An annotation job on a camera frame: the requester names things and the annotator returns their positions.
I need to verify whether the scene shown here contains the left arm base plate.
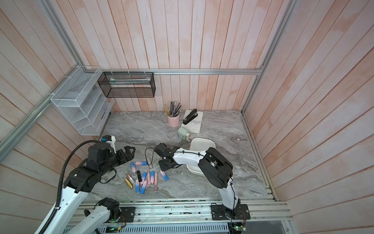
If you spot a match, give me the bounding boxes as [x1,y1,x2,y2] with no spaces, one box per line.
[95,206,135,223]

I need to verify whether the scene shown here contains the blue pink lipstick top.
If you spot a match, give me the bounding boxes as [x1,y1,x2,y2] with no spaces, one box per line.
[135,161,148,166]

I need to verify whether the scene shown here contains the white storage tray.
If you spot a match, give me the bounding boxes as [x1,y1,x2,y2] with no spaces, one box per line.
[186,137,216,176]

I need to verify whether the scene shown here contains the green pencil sharpener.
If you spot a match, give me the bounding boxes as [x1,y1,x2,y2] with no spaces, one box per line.
[178,127,191,141]

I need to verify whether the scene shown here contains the gold glitter lipstick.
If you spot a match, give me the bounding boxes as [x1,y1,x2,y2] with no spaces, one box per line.
[124,178,133,189]

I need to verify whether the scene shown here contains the white wire mesh shelf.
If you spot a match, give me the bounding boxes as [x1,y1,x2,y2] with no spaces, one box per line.
[51,66,114,136]

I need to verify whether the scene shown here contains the pink lip gloss tube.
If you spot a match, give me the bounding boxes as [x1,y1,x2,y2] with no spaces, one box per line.
[147,168,151,185]

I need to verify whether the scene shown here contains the blue pink lipstick bottom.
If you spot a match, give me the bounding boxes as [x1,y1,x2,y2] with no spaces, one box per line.
[135,179,140,193]

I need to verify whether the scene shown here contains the black stapler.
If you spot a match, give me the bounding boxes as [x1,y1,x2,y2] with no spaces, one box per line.
[183,109,198,125]

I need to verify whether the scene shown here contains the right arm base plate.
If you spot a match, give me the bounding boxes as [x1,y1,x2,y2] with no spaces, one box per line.
[210,203,251,220]

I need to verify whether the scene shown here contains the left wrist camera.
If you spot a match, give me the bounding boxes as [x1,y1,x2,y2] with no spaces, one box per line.
[100,135,116,154]

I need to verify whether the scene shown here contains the pens in cup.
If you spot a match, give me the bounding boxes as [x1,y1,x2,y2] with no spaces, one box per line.
[163,101,182,117]

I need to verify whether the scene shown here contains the brown clear lip gloss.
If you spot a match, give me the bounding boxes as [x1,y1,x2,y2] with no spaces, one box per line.
[126,173,135,184]

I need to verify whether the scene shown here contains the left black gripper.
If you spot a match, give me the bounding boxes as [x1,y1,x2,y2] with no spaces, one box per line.
[100,146,136,175]

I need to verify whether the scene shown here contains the white notebook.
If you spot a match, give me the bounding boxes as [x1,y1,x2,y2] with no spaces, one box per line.
[181,111,204,133]

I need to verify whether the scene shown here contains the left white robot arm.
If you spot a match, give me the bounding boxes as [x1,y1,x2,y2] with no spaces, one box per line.
[36,140,136,234]

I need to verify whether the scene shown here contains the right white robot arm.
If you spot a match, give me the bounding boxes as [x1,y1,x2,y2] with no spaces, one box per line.
[154,143,239,211]

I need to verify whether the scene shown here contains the pink pen cup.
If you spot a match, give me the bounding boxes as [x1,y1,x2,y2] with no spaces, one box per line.
[168,115,180,128]

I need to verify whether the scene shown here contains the black mesh wall basket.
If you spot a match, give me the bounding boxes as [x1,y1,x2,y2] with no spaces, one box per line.
[98,71,156,98]

